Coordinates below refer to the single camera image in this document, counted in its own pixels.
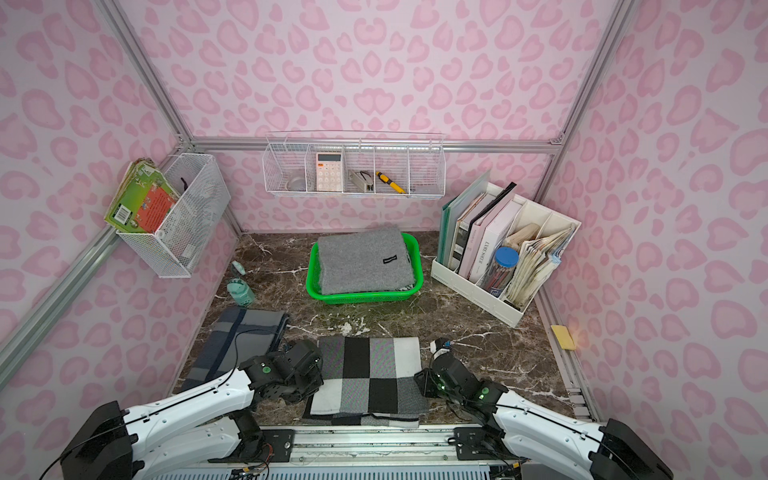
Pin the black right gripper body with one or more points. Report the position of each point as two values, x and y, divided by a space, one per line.
429 377

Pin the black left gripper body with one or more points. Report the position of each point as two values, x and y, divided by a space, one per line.
310 365

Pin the dark grey striped scarf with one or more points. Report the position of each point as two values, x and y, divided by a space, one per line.
237 335

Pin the black white checkered scarf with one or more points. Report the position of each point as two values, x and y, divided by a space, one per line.
368 382

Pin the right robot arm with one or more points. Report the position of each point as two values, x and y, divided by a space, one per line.
576 449

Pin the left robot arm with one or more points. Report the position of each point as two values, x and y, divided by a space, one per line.
213 421

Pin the green plastic basket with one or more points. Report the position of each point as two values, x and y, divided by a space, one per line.
314 270

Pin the mint green bottle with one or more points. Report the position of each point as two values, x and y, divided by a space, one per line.
240 292

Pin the mint green small cap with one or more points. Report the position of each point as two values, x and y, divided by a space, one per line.
238 269

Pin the yellow sticky note pad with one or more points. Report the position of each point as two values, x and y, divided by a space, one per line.
563 337

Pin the pencil tube with blue lid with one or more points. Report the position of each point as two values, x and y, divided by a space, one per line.
499 271

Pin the white plastic file organizer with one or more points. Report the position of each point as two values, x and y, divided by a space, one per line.
497 248

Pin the stack of worn papers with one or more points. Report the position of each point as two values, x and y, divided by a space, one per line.
538 259

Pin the pink book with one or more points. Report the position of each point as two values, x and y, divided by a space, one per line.
494 231

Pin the teal zip folder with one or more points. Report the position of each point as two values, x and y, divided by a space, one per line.
451 213

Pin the small grey stapler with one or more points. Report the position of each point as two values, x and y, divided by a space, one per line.
362 181

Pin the pink white calculator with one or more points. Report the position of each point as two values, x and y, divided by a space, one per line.
329 172

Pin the green red booklet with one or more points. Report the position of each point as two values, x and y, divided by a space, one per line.
143 200

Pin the white mesh wall basket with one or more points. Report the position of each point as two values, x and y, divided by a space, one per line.
175 249

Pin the white wire wall shelf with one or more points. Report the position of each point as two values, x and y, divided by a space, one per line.
418 165

